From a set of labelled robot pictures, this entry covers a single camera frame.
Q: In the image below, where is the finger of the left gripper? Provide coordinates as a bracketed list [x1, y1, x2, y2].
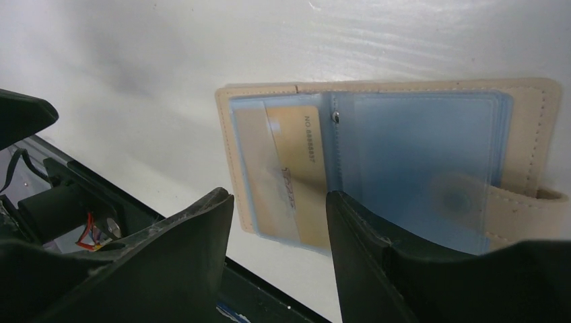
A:
[1, 89, 59, 150]

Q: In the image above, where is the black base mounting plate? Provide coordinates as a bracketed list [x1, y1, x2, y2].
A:
[1, 136, 323, 322]

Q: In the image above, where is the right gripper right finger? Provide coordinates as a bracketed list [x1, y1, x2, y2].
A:
[326, 191, 570, 322]

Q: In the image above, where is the gold striped card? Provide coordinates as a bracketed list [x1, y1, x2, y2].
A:
[233, 105, 330, 252]

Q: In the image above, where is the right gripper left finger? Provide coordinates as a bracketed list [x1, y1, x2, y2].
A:
[1, 188, 234, 322]

